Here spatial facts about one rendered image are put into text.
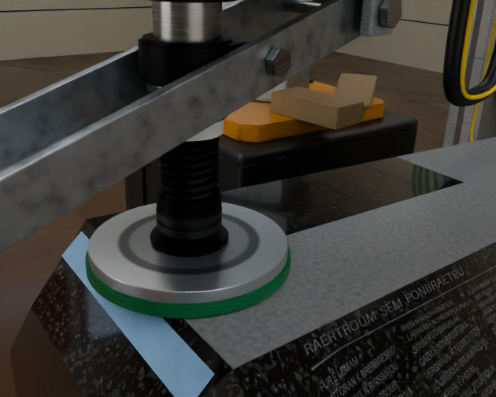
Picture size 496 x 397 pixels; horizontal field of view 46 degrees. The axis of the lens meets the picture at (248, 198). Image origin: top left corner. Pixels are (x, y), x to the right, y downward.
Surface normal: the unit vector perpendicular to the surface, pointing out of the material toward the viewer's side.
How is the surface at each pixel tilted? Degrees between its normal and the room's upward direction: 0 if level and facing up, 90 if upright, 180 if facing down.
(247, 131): 90
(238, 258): 0
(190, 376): 44
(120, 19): 90
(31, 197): 90
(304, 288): 0
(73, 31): 90
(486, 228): 0
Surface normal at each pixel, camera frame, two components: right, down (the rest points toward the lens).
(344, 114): 0.70, 0.29
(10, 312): 0.03, -0.92
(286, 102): -0.71, 0.26
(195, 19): 0.29, 0.38
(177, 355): -0.55, -0.52
